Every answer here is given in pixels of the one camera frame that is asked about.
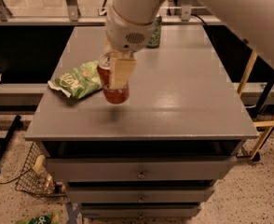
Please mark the black stand leg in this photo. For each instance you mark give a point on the black stand leg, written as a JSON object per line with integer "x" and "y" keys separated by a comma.
{"x": 4, "y": 141}

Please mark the top grey drawer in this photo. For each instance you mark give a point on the top grey drawer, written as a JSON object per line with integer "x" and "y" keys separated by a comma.
{"x": 140, "y": 169}

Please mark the grey drawer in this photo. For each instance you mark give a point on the grey drawer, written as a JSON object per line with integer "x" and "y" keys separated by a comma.
{"x": 140, "y": 169}
{"x": 140, "y": 194}
{"x": 135, "y": 211}

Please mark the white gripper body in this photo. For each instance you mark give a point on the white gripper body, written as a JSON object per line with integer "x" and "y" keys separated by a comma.
{"x": 125, "y": 34}

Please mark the green soda can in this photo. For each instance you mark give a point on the green soda can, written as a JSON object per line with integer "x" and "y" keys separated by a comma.
{"x": 154, "y": 40}

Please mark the green bag on floor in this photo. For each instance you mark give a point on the green bag on floor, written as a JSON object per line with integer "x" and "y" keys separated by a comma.
{"x": 52, "y": 218}

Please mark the middle grey drawer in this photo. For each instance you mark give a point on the middle grey drawer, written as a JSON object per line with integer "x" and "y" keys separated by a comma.
{"x": 140, "y": 194}

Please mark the yellow ladder frame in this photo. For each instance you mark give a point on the yellow ladder frame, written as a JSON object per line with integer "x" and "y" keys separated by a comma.
{"x": 268, "y": 126}

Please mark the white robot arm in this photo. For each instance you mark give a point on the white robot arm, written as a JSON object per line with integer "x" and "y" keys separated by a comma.
{"x": 250, "y": 20}

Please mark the grey drawer cabinet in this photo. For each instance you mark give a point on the grey drawer cabinet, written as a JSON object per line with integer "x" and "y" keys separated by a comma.
{"x": 181, "y": 104}

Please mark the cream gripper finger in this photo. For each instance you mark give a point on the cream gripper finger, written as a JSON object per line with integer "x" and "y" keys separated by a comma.
{"x": 121, "y": 70}
{"x": 108, "y": 51}

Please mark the red coke can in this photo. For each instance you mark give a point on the red coke can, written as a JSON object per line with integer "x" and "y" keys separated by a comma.
{"x": 113, "y": 96}

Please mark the wire basket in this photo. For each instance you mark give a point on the wire basket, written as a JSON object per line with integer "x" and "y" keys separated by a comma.
{"x": 35, "y": 179}

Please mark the bottom grey drawer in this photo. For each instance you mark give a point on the bottom grey drawer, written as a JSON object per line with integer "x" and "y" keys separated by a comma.
{"x": 135, "y": 211}

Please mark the metal railing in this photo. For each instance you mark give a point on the metal railing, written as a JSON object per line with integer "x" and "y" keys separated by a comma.
{"x": 87, "y": 11}

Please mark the green jalapeno chip bag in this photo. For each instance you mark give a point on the green jalapeno chip bag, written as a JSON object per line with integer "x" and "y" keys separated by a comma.
{"x": 78, "y": 82}

